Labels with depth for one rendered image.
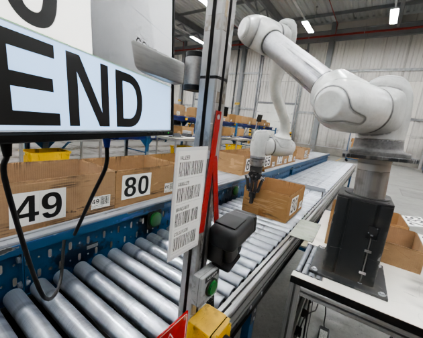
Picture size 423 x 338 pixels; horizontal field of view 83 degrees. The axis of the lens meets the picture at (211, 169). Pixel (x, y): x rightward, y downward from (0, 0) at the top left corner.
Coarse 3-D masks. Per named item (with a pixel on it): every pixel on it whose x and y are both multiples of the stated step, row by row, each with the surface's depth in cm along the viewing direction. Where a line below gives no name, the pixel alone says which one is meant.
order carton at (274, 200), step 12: (276, 180) 182; (264, 192) 146; (276, 192) 142; (288, 192) 177; (300, 192) 159; (252, 204) 152; (264, 204) 147; (276, 204) 143; (288, 204) 139; (264, 216) 148; (276, 216) 144; (288, 216) 144
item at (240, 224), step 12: (228, 216) 53; (240, 216) 54; (252, 216) 55; (216, 228) 49; (228, 228) 49; (240, 228) 50; (252, 228) 54; (216, 240) 49; (228, 240) 48; (240, 240) 50; (228, 252) 50; (216, 264) 52; (228, 264) 51
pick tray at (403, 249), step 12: (396, 228) 127; (396, 240) 127; (408, 240) 125; (420, 240) 113; (384, 252) 108; (396, 252) 105; (408, 252) 103; (420, 252) 101; (396, 264) 106; (408, 264) 103; (420, 264) 101
